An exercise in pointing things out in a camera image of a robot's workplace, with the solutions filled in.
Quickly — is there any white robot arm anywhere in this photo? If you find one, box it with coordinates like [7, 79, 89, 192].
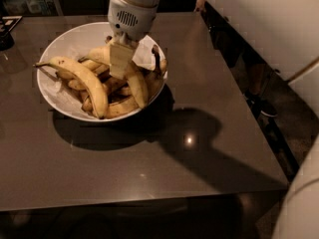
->
[109, 0, 319, 239]

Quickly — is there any person's black shoe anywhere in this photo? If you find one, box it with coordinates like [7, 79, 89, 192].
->
[244, 91, 277, 118]

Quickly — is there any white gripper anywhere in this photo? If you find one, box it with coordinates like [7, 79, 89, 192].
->
[108, 0, 157, 80]

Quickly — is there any long yellow banana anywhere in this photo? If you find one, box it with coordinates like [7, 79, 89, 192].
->
[80, 44, 149, 109]

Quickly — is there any black object on table corner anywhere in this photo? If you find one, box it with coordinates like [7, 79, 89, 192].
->
[0, 16, 22, 51]

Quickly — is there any white bowl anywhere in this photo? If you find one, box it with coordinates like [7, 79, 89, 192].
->
[36, 22, 167, 122]

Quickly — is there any shelf with bottles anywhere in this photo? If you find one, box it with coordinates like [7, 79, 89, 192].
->
[0, 0, 63, 16]

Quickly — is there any front left yellow banana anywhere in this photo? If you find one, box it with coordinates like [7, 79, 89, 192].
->
[34, 56, 109, 120]

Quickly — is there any back yellow banana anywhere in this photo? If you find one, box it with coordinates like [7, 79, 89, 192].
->
[55, 35, 114, 81]

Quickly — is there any black metal stand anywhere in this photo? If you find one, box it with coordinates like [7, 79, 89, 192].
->
[252, 111, 299, 182]

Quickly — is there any bottom yellow banana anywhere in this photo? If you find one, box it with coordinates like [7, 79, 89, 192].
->
[106, 96, 139, 119]

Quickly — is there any person's dark shorts leg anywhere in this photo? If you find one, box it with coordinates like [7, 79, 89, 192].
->
[193, 0, 267, 95]

